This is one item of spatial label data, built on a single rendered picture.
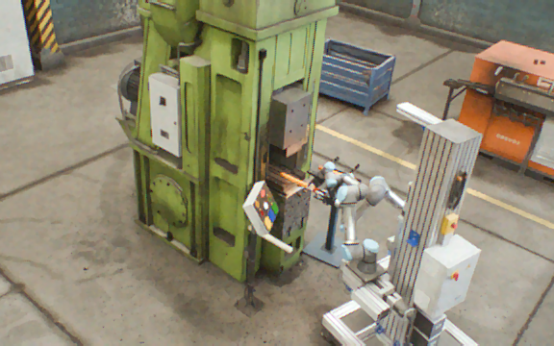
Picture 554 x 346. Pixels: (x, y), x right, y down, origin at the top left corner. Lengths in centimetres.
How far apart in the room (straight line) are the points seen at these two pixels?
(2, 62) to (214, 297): 515
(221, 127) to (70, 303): 198
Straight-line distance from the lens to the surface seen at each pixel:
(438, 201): 372
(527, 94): 723
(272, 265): 523
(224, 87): 440
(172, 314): 495
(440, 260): 384
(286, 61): 436
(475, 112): 766
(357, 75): 823
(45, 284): 541
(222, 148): 464
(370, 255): 412
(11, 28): 885
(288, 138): 445
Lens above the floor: 360
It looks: 32 degrees down
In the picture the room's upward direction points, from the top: 5 degrees clockwise
